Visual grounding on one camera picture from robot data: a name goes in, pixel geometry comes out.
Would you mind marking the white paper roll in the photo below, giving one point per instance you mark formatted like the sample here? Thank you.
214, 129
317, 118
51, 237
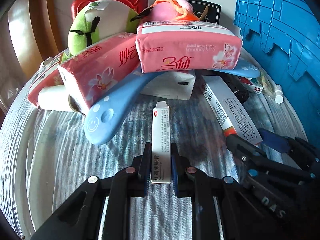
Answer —
56, 98

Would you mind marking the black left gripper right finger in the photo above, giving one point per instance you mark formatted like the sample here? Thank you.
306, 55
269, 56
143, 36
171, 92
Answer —
212, 212

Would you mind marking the pink tissue pack two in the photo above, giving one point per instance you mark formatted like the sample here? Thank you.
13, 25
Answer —
164, 46

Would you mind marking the orange pouch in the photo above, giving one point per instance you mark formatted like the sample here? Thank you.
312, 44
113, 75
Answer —
167, 10

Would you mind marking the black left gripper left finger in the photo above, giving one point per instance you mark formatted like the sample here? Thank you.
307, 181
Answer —
100, 208

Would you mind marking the small white bottle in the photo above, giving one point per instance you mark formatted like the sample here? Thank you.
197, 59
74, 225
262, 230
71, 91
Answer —
278, 94

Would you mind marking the white orange medicine box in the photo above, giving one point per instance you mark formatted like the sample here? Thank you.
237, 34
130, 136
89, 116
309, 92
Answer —
228, 110

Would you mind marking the green white plush toy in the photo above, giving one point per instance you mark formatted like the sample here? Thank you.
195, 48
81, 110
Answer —
99, 20

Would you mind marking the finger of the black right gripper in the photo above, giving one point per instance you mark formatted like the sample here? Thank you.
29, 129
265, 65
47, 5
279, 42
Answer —
274, 141
242, 149

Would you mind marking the blue plastic crate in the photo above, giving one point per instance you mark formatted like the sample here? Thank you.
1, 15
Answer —
283, 37

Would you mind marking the white ointment box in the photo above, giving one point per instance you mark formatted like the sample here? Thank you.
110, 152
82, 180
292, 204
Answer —
161, 144

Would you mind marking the blue striped table cloth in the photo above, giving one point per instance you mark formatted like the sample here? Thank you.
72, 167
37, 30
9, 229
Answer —
45, 157

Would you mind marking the white square box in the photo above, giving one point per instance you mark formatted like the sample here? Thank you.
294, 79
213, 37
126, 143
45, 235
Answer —
171, 85

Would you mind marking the black gift box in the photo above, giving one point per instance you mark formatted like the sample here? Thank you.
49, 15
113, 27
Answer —
206, 11

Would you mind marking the pink tissue pack three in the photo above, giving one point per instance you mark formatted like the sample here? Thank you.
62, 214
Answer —
91, 73

